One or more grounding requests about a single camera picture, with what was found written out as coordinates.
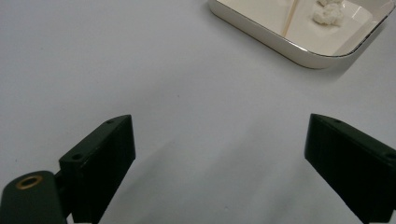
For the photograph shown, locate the thin wooden skewer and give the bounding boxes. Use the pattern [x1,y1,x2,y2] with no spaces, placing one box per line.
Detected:
[281,0,301,37]

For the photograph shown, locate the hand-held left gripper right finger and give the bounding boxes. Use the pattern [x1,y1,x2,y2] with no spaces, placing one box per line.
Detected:
[304,113,396,224]

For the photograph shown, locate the white square dish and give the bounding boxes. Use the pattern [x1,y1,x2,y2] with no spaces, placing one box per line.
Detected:
[207,0,396,70]

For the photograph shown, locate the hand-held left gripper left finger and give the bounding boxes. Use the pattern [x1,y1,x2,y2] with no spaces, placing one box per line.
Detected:
[58,114,136,224]

